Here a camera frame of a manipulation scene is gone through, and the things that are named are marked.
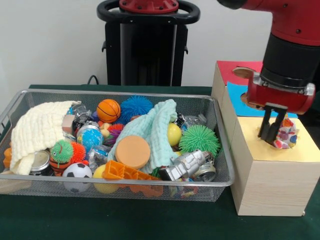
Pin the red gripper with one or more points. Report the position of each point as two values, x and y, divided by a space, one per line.
280 100

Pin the multicolour spotted cloth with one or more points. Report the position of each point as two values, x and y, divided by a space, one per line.
287 135

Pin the light blue cloth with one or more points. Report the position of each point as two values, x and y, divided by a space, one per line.
155 130

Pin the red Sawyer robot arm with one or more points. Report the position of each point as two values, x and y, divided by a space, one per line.
290 55

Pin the wooden box with three holes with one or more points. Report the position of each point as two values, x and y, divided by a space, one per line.
270 185

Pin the clear mesh bin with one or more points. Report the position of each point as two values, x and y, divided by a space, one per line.
217 192

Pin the green spiky ball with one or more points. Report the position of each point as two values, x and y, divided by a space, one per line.
200 141

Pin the silver robot toy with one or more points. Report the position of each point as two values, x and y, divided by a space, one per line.
187 162

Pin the blue spiky ball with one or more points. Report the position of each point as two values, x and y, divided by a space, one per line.
135 107

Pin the tan toy burger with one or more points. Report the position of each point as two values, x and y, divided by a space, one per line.
132 152

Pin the orange plastic block toy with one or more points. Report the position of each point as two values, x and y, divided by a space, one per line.
120 172

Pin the small orange basketball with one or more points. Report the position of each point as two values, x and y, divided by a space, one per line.
108 111

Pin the dark green table cloth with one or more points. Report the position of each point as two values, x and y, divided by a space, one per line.
125 220

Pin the blue globe ball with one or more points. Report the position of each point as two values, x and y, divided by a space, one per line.
91 138

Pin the small soccer ball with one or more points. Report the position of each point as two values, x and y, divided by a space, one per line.
76 171

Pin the cream white cloth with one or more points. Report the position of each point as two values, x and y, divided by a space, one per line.
35 127

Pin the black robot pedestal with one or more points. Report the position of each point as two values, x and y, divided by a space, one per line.
147 50

